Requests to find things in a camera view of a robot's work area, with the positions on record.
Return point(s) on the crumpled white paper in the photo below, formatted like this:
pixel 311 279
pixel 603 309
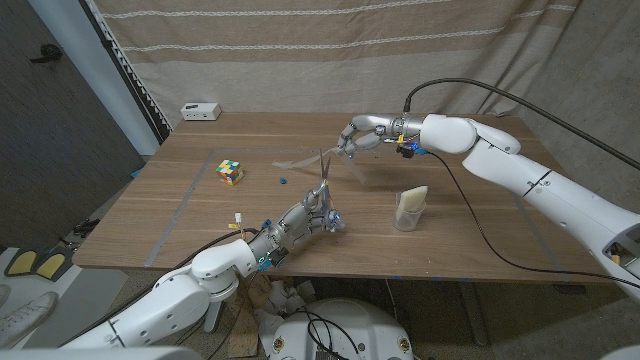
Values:
pixel 285 302

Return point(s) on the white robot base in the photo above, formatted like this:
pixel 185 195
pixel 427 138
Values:
pixel 350 325

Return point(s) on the beige striped curtain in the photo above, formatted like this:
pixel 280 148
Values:
pixel 325 65

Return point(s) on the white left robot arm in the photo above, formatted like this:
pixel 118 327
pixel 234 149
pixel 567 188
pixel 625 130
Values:
pixel 185 295

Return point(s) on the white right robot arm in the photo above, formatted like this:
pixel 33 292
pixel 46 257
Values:
pixel 525 170

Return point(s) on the white sneaker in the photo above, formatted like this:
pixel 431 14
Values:
pixel 27 320

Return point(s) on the small blue floor scrap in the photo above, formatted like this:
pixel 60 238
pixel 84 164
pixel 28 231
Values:
pixel 136 173

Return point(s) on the Rubik's cube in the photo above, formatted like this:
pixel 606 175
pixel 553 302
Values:
pixel 230 172

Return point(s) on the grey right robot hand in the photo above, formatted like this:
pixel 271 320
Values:
pixel 375 122

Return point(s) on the black floor clutter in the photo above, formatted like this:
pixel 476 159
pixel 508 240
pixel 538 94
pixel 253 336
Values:
pixel 86 227

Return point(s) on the orange and grey scissors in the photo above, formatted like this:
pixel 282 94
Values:
pixel 324 172

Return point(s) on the cream curved stick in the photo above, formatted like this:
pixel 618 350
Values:
pixel 413 199

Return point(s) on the black zigzag edge strip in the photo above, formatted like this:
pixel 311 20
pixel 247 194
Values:
pixel 135 80

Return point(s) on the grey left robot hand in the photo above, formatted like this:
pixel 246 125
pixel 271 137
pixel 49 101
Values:
pixel 295 222

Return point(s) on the grey metal table leg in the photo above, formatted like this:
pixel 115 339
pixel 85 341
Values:
pixel 472 315

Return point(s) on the white power strip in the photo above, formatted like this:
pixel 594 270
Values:
pixel 200 111

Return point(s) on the clear plastic cup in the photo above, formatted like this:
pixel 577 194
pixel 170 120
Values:
pixel 407 220

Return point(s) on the yellow and black foot pedal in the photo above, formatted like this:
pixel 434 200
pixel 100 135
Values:
pixel 52 265
pixel 21 262

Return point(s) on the clear tape strip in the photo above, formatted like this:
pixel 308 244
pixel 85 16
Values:
pixel 305 162

